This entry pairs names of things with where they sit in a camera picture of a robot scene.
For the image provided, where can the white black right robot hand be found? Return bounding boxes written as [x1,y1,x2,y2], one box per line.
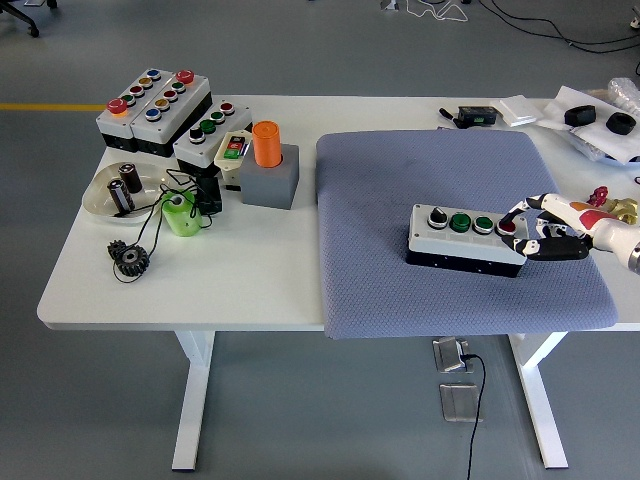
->
[498,193,639,264]

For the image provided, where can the grey four-control button box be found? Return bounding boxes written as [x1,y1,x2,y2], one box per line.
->
[172,99,254,177]
[404,203,530,280]

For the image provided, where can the grey five-button control box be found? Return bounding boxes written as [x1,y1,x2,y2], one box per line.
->
[129,69,213,159]
[94,67,177,154]

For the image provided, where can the clear plastic bag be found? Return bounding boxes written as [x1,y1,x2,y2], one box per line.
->
[569,124,640,166]

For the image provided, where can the white paper sheet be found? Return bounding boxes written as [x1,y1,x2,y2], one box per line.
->
[542,84,640,165]

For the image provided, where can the black module with green connector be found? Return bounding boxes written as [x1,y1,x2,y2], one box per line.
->
[457,104,498,126]

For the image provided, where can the white right table leg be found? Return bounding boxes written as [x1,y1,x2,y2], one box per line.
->
[508,332,570,470]

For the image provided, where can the white table leg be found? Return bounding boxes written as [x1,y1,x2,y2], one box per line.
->
[508,332,570,470]
[171,330,216,472]

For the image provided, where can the open metal floor socket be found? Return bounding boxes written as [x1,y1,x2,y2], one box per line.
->
[432,336,475,374]

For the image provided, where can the grey-blue textured mat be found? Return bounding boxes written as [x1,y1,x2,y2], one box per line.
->
[314,128,619,341]

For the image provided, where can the closed metal floor plate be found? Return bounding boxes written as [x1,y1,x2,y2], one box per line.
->
[438,382,484,423]

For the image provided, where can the grey block with hole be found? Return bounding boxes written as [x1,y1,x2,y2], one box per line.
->
[238,143,300,210]

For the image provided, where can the orange plastic cylinder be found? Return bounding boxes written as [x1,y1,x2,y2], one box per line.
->
[251,120,283,169]

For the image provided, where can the small black box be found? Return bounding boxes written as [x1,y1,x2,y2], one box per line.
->
[193,174,224,217]

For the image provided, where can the green plastic spool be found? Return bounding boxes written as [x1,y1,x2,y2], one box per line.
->
[159,189,204,238]

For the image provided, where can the white left table leg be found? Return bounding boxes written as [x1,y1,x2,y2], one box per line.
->
[171,330,216,472]

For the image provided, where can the large black gear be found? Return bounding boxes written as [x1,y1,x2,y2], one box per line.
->
[112,244,151,277]

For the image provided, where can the dark brown capacitor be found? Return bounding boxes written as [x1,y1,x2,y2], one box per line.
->
[106,178,135,214]
[117,162,144,195]

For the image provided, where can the round clear dish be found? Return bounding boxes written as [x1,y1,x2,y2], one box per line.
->
[81,160,174,225]

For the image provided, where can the black office chair base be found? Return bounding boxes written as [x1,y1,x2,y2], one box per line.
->
[0,0,59,39]

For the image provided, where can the brass valve with red handle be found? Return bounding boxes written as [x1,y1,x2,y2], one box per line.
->
[587,185,639,225]

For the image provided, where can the black rubber ring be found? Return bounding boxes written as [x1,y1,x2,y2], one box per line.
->
[563,103,598,127]
[605,112,637,135]

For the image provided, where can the black floor cables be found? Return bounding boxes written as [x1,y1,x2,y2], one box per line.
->
[479,0,640,54]

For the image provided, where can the black floor socket cable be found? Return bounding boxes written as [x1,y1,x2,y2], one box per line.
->
[462,353,487,480]

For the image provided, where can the white floor cable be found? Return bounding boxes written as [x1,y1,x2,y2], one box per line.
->
[404,0,469,24]

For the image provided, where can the cream red-green switch box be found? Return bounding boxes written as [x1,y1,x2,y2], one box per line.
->
[213,130,253,191]

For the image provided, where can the thin black wire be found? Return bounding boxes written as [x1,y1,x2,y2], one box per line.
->
[110,168,214,285]

